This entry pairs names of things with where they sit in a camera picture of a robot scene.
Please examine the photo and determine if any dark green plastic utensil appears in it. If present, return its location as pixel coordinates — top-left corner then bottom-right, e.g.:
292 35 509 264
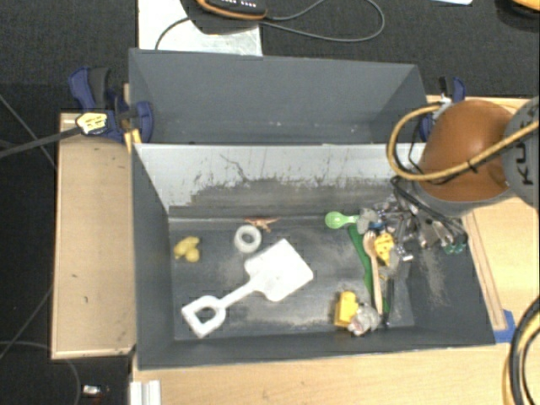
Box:
348 227 392 316

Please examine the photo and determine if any white toy shovel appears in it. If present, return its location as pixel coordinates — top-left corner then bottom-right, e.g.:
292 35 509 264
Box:
181 238 316 339

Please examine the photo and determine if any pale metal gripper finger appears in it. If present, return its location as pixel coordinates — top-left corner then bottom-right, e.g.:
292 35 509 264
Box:
379 242 415 280
357 208 387 234

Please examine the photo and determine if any white tape ring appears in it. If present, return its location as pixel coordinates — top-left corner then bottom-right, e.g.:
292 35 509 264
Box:
234 224 263 254

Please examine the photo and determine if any small brown toy lizard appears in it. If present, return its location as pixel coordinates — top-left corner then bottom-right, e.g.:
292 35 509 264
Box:
244 216 282 233

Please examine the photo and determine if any green plastic spoon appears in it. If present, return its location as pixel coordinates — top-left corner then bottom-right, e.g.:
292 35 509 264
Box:
324 210 361 230

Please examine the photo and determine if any wooden spoon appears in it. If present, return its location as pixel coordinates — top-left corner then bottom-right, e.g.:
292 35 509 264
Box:
362 230 386 316

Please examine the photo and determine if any pale wood board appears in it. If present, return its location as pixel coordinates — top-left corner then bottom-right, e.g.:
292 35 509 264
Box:
50 111 138 360

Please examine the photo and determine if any yellow toy block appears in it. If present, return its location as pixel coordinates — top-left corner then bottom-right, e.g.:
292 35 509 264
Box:
332 290 360 329

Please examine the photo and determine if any yellow toy duck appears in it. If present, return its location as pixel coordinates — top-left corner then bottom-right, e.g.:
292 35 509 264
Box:
173 235 202 263

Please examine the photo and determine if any grey metal bin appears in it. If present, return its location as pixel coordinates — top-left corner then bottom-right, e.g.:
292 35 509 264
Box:
127 47 497 370

